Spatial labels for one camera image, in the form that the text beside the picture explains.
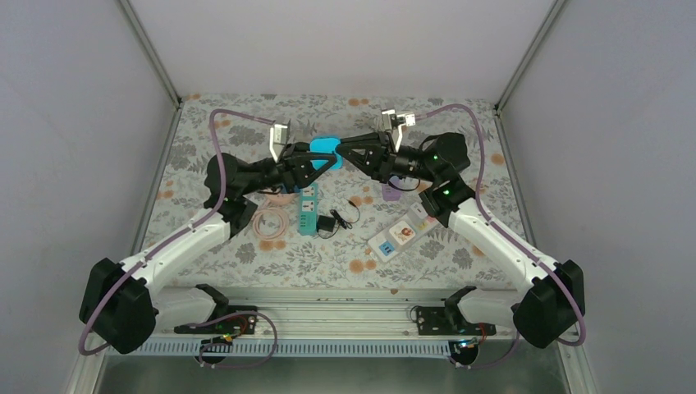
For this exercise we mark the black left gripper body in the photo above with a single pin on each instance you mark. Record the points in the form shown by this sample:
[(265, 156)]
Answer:
[(286, 170)]

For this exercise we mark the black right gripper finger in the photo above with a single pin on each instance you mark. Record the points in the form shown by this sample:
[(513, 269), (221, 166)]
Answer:
[(372, 139), (359, 157)]

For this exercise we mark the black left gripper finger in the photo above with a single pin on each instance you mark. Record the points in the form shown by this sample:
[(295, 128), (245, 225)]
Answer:
[(310, 166), (297, 148)]

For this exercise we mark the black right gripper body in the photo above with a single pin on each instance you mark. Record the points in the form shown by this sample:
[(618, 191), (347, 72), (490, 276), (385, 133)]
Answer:
[(386, 168)]

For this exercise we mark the blue square plug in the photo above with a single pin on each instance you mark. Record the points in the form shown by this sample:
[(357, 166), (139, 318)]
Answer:
[(327, 145)]

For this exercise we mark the white cube socket adapter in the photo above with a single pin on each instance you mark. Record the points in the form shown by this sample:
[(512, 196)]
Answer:
[(417, 215)]

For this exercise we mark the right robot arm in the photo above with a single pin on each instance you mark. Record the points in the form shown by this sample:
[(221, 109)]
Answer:
[(548, 296)]

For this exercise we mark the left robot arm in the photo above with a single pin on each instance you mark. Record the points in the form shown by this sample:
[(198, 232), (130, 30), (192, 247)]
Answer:
[(225, 214)]

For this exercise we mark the black plug adapter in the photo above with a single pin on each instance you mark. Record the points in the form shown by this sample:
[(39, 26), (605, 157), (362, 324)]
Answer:
[(328, 226)]

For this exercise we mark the white cartoon cube plug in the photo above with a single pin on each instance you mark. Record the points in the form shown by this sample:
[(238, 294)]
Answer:
[(400, 235)]

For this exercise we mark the teal power strip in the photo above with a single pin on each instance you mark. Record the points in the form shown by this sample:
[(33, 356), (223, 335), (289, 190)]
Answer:
[(308, 203)]

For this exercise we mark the floral patterned table mat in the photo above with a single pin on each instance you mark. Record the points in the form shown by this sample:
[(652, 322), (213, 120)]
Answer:
[(273, 253)]

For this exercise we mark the pink round power socket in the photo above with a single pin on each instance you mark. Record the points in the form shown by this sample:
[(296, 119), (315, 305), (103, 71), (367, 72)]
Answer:
[(280, 199)]

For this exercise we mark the purple power strip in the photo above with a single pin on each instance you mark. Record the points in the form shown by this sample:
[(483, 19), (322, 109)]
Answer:
[(391, 193)]

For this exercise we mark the white multicolour power strip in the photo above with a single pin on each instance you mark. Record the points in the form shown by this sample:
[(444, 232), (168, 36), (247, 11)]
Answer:
[(381, 246)]

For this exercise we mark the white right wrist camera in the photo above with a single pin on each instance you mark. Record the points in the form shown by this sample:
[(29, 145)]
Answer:
[(396, 123)]

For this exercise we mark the aluminium rail base frame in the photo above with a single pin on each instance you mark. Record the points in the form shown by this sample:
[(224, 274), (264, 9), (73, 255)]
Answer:
[(337, 318)]

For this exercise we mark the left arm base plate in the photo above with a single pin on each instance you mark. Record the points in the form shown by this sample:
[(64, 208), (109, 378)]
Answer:
[(243, 323)]

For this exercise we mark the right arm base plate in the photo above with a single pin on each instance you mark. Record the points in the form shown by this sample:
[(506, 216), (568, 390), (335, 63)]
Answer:
[(432, 321)]

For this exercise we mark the blue slotted cable duct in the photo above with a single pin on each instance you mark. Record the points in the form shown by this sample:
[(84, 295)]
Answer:
[(171, 346)]

